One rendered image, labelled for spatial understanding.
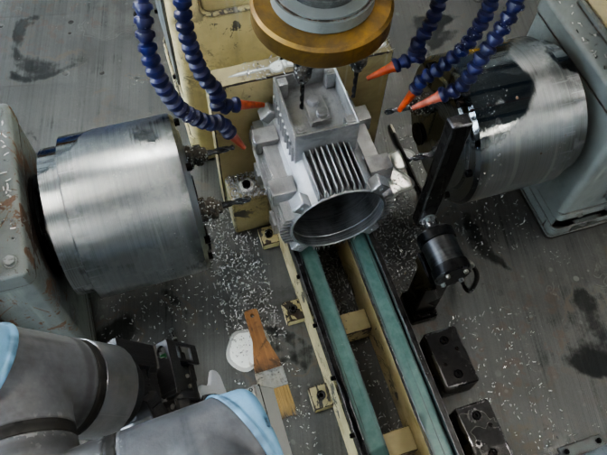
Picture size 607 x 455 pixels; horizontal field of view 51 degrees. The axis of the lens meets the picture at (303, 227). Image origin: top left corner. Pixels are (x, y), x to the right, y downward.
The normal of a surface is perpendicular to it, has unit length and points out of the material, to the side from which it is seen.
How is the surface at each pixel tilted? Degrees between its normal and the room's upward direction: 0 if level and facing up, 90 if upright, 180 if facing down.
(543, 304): 0
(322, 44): 0
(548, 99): 28
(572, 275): 0
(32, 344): 60
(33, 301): 90
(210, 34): 90
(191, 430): 34
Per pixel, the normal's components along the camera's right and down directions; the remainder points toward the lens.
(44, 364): 0.79, -0.54
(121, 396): 0.86, 0.05
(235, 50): 0.29, 0.84
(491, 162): 0.28, 0.56
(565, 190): -0.95, 0.25
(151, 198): 0.18, 0.03
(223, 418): -0.10, -0.78
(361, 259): 0.03, -0.49
